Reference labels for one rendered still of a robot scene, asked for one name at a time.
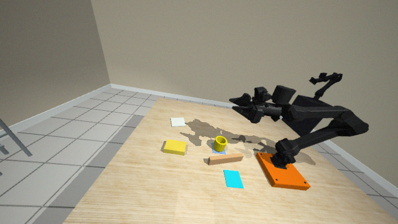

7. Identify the yellow cup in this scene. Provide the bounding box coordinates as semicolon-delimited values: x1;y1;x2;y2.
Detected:
213;136;227;152

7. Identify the yellow rectangular block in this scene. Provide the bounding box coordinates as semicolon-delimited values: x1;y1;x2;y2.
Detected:
164;139;187;156

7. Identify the tan wooden bar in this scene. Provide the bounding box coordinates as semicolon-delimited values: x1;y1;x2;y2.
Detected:
207;153;243;165

